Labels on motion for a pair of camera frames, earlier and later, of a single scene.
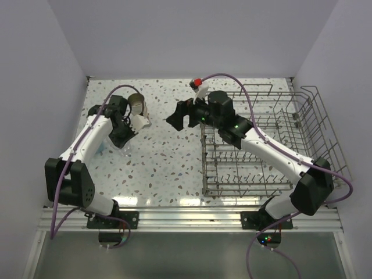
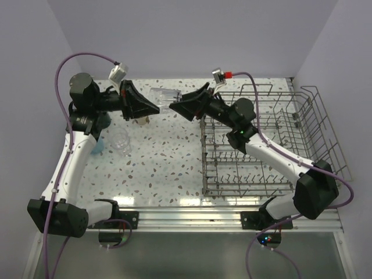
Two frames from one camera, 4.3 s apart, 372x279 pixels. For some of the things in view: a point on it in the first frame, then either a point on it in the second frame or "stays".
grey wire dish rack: (297, 121) stays
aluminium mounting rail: (190, 220) stays
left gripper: (121, 143) → (132, 103)
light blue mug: (100, 149) stays
